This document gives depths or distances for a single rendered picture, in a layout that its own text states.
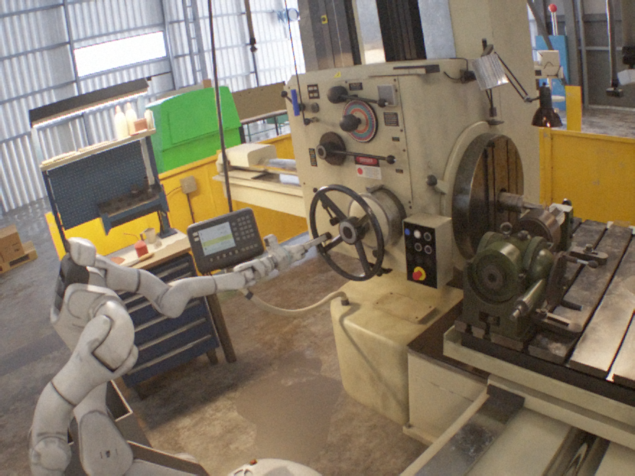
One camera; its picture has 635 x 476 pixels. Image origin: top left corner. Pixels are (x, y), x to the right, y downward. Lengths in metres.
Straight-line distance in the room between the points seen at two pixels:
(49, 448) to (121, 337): 0.30
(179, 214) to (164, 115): 1.64
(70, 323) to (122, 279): 0.36
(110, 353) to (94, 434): 0.36
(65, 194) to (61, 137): 11.26
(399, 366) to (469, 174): 1.05
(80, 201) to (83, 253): 2.12
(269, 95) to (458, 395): 8.97
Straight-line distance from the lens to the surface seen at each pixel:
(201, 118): 5.52
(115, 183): 3.19
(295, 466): 2.02
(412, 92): 1.58
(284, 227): 4.75
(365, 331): 2.34
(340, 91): 1.76
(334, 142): 1.88
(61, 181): 3.13
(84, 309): 1.03
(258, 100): 10.14
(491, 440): 1.55
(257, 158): 3.08
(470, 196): 1.69
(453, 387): 2.11
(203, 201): 4.20
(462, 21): 2.20
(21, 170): 14.30
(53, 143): 14.35
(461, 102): 1.80
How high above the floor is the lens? 1.92
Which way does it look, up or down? 22 degrees down
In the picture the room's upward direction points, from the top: 9 degrees counter-clockwise
